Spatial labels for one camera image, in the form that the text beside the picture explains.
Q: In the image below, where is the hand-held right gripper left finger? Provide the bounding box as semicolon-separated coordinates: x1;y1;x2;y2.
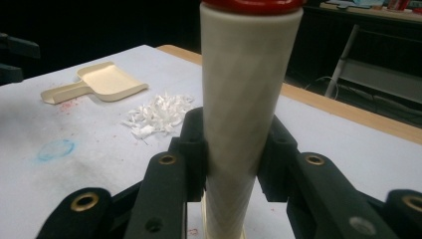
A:
123;107;209;239

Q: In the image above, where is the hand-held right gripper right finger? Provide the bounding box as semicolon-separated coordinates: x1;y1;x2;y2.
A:
256;114;401;239

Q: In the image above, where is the cream brush with red collar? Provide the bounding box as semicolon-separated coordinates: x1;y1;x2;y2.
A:
199;0;306;239

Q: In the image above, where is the pile of white paper scraps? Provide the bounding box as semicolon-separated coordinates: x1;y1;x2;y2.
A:
120;93;195;140

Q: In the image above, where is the cream plastic dustpan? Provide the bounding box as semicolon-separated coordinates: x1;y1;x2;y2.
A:
40;61;150;106

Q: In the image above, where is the white metal stand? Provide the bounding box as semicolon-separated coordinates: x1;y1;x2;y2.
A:
323;23;422;105

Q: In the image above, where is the wooden background desk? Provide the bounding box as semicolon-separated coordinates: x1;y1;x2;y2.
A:
304;1;422;25

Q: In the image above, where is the red item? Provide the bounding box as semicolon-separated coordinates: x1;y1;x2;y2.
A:
385;0;413;11

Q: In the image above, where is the thin cable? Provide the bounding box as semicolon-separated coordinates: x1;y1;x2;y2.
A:
303;76;340;93

